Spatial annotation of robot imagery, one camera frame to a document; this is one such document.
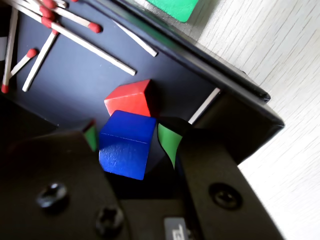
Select red wooden cube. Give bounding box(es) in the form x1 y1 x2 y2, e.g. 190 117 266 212
103 79 153 118

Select black cardboard box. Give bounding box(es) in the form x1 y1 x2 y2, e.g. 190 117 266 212
0 0 271 166

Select green wooden cube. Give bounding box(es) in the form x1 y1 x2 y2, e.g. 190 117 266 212
146 0 198 23

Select blue wooden cube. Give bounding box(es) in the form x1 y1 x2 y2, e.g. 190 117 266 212
98 109 157 181

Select red-tipped wooden match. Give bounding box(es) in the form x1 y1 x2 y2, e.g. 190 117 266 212
49 6 103 34
8 48 39 77
187 87 222 125
41 0 69 10
7 0 56 20
0 7 20 95
111 19 159 58
21 28 61 93
41 16 138 76

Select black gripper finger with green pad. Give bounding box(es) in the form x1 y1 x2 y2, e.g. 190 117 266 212
156 116 286 240
0 119 133 240

